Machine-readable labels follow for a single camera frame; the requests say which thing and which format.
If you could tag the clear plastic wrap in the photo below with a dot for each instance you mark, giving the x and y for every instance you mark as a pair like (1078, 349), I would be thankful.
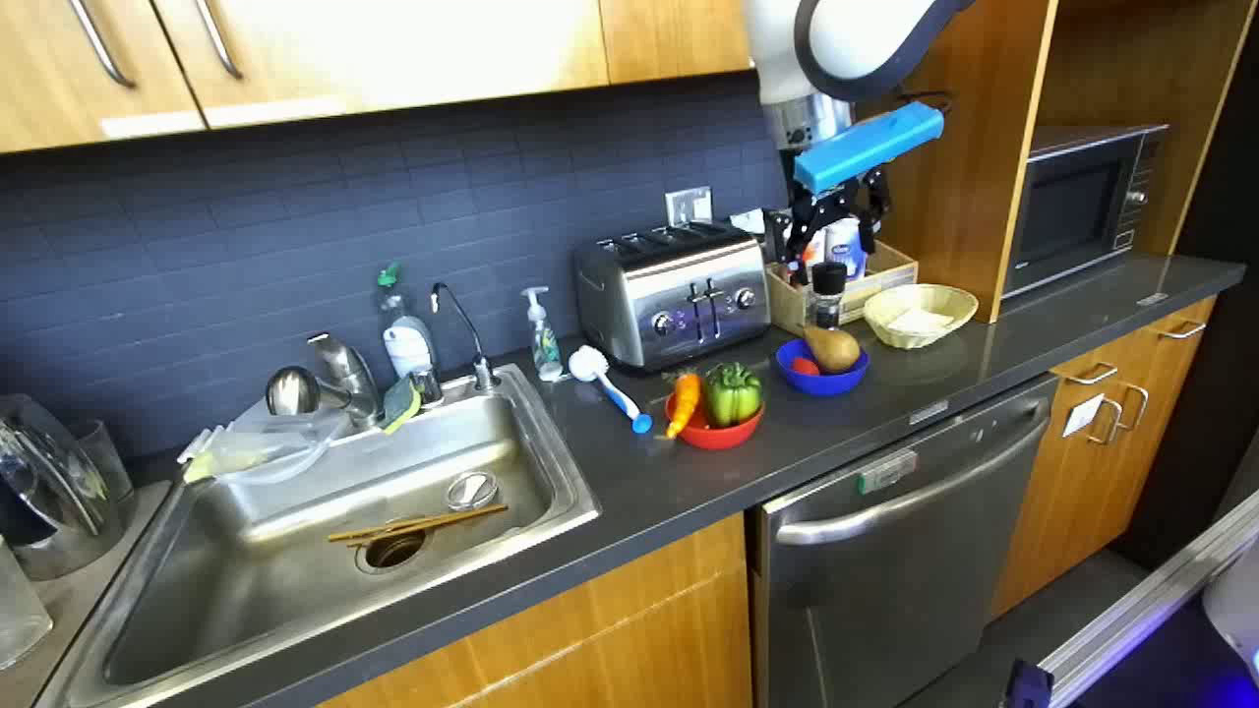
(257, 443)

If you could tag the red fruit toy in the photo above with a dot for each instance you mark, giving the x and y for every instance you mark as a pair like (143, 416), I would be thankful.
(806, 366)

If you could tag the blue plastic bowl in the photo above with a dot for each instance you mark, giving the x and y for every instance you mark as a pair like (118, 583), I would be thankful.
(820, 382)

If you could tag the round metal ladle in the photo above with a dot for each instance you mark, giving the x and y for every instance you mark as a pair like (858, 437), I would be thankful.
(289, 390)

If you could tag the wooden base cabinet under sink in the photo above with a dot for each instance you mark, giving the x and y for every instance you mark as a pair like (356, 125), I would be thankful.
(591, 642)

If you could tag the tall wooden shelf unit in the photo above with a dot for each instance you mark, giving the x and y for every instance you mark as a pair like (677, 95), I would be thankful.
(971, 159)

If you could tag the clear hand soap pump bottle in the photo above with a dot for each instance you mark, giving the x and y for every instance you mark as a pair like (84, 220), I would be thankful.
(543, 349)

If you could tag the dish soap bottle green cap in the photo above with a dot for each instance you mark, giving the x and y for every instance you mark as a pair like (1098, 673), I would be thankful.
(406, 343)

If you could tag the stainless steel sink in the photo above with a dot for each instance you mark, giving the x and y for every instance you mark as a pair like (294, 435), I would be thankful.
(301, 576)

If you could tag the glass kettle jug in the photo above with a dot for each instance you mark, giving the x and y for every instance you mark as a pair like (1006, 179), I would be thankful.
(59, 484)

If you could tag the stainless steel microwave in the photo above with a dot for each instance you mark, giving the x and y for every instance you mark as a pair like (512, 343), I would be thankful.
(1074, 212)

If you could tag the white wall outlet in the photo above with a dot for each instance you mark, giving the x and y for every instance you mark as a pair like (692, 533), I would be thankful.
(692, 208)

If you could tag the stainless steel dishwasher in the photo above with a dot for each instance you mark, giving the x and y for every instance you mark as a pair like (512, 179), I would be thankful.
(890, 553)

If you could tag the metal sink strainer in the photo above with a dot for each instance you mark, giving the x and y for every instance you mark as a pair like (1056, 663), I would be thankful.
(474, 488)

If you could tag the aluminium frame rail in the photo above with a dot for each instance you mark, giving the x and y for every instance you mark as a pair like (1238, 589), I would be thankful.
(1141, 617)

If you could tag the green sponge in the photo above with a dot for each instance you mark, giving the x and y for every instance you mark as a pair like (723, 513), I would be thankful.
(400, 407)

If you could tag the wooden base cabinet with tag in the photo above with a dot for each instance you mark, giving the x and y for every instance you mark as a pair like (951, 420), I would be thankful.
(1114, 457)

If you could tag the pale wicker basket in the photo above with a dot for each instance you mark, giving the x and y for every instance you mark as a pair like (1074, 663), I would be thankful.
(922, 317)

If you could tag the thin black gooseneck tap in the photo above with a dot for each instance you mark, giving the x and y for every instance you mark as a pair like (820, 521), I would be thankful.
(466, 327)

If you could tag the wooden wall cabinet door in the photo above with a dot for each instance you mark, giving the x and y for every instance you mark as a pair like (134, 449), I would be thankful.
(673, 37)
(63, 104)
(419, 52)

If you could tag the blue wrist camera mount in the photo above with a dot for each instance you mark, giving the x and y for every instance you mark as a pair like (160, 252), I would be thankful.
(866, 145)

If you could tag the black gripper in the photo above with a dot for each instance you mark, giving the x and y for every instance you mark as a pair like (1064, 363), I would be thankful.
(841, 197)

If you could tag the black-capped spice shaker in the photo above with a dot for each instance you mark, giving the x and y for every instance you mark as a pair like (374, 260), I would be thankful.
(828, 297)

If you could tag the silver four-slot toaster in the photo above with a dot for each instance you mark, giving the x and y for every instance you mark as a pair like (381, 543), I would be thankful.
(672, 302)

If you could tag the light wooden box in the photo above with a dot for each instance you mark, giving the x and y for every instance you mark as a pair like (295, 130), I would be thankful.
(888, 279)

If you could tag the red plastic bowl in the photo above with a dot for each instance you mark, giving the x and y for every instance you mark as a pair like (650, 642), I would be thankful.
(714, 437)

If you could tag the chrome sink faucet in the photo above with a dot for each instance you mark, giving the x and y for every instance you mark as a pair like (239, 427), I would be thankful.
(343, 370)

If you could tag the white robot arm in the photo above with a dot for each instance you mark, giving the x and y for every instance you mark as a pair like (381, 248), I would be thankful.
(853, 40)

